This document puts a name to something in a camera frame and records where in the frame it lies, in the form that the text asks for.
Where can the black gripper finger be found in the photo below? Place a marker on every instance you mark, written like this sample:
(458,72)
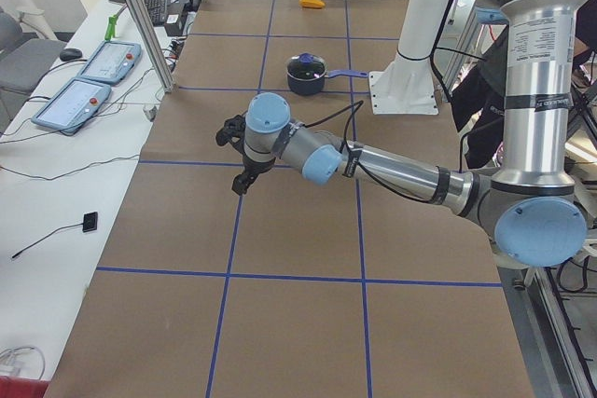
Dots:
(242,182)

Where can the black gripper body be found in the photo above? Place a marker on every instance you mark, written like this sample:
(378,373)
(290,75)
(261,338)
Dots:
(256,167)

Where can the glass pot lid blue knob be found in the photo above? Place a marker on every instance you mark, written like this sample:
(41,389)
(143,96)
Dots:
(306,66)

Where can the yellow toy corn cob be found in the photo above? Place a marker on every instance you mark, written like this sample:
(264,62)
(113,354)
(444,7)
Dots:
(312,4)

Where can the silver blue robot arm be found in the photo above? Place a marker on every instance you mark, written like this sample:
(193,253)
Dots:
(526,207)

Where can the dark blue saucepan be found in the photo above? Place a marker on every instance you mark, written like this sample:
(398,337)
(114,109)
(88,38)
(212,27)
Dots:
(311,87)

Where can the small black box device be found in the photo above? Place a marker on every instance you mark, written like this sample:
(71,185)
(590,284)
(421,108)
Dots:
(90,222)

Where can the upper teach pendant tablet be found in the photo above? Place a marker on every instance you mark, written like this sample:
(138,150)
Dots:
(111,62)

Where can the teach pendant tablet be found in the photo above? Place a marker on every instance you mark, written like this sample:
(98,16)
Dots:
(111,62)
(75,103)

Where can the lower teach pendant tablet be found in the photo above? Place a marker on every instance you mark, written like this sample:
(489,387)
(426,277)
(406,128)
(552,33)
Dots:
(75,103)

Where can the green clamp tool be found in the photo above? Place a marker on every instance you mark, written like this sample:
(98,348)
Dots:
(110,32)

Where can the black keyboard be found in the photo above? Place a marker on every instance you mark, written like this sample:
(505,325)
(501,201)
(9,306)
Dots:
(157,11)

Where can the black computer mouse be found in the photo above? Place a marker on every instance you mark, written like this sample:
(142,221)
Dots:
(70,54)

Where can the person in dark clothes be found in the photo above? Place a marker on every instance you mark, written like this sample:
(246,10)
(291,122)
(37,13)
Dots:
(486,90)

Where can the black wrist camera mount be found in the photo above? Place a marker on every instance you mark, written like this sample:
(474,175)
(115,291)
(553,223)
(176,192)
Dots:
(232,132)

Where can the aluminium frame post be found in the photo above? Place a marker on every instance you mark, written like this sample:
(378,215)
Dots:
(152,45)

